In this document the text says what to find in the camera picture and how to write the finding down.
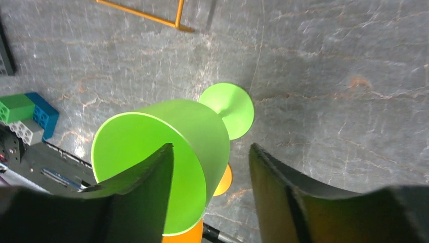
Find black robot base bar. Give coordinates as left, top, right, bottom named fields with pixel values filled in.
left=1, top=126, right=96, bottom=195

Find green grey blue bricks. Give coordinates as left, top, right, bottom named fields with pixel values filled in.
left=1, top=92, right=59, bottom=146

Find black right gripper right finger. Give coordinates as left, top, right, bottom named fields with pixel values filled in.
left=249, top=143, right=428, bottom=242

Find yellow plastic wine glass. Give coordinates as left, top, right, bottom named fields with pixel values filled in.
left=161, top=164, right=238, bottom=242

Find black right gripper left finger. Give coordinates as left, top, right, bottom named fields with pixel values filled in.
left=1, top=143, right=174, bottom=242

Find grey building baseplate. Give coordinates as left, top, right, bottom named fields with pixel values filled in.
left=1, top=22, right=17, bottom=76

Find green plastic wine glass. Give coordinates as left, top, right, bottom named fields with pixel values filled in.
left=91, top=83, right=254, bottom=236

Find gold wire wine glass rack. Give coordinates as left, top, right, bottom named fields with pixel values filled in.
left=96, top=0, right=195, bottom=33

